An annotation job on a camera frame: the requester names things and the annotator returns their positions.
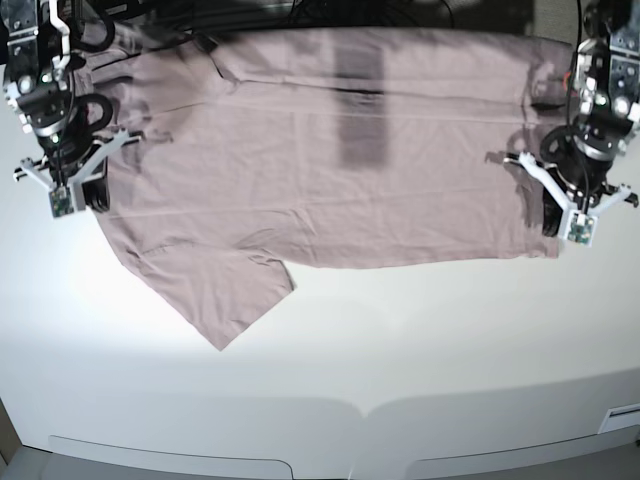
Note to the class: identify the pink T-shirt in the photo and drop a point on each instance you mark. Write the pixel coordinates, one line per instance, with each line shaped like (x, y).
(356, 148)

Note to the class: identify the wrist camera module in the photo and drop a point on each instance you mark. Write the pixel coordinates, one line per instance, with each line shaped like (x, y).
(61, 202)
(578, 227)

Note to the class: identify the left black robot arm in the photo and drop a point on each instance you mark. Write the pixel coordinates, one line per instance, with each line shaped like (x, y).
(601, 119)

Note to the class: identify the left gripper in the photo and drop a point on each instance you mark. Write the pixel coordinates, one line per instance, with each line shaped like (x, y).
(577, 160)

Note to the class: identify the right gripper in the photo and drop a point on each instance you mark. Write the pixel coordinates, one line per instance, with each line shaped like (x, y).
(65, 177)

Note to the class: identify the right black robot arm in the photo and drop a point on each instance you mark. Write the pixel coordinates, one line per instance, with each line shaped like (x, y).
(74, 131)

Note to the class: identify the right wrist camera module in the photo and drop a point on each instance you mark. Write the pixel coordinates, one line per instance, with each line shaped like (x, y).
(61, 202)

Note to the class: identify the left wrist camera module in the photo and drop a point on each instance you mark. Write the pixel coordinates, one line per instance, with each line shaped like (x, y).
(578, 227)

